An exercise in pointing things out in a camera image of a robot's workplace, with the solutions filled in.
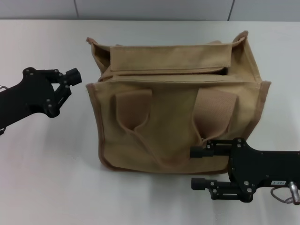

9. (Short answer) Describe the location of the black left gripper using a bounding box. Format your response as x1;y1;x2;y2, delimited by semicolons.
0;67;83;132

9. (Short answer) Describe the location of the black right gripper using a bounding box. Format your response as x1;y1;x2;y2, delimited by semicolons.
190;137;300;203

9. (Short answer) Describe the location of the khaki canvas food bag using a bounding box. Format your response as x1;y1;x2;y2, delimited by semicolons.
84;30;271;174

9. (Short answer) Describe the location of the right gripper cable with connector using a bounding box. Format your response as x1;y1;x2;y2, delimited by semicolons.
269;180;300;204

